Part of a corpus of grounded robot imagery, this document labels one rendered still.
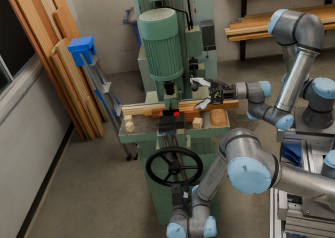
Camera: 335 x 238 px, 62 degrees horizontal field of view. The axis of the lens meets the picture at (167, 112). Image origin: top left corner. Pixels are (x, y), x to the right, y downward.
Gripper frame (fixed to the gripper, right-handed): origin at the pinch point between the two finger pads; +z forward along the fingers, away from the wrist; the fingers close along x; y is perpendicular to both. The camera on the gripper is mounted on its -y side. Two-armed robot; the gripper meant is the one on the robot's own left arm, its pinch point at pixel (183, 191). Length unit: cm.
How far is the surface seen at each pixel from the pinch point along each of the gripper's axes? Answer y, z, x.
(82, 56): -82, 58, -67
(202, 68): -60, 31, 17
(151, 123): -34.4, 17.4, -14.9
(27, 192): 15, 56, -133
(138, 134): -30.2, 9.9, -20.9
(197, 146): -18.1, 17.3, 8.7
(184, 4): -95, 24, 12
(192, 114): -36.5, 15.0, 9.0
